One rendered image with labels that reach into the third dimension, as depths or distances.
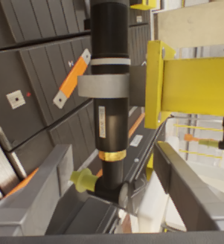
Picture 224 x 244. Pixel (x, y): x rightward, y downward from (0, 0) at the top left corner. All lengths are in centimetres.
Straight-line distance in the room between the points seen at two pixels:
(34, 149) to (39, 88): 11
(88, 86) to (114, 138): 7
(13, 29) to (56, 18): 9
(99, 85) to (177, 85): 8
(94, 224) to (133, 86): 34
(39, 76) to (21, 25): 8
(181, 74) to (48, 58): 24
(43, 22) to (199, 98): 27
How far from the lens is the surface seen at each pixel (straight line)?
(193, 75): 17
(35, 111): 33
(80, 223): 45
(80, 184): 30
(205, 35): 445
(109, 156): 23
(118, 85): 19
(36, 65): 32
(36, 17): 34
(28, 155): 34
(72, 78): 37
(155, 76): 16
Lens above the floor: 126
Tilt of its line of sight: 28 degrees down
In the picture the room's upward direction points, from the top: 97 degrees clockwise
